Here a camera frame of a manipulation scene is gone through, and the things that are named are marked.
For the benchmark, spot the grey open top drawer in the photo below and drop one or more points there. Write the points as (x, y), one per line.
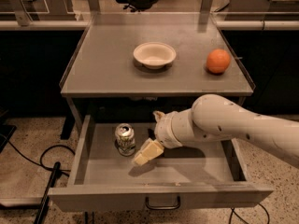
(208, 175)

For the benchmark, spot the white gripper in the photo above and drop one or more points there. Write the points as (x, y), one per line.
(163, 130)

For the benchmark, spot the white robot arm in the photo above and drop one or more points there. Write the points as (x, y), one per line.
(215, 118)

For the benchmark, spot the black drawer handle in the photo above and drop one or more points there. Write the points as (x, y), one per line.
(163, 203)

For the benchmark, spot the grey counter cabinet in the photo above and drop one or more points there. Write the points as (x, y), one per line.
(104, 66)

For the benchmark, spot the white paper bowl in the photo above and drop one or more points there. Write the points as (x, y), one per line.
(154, 55)

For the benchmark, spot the silver green 7up can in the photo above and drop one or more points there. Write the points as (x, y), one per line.
(125, 139)

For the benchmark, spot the orange fruit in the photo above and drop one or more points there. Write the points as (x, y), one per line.
(217, 61)

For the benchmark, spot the black pole stand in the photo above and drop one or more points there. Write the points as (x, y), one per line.
(44, 204)

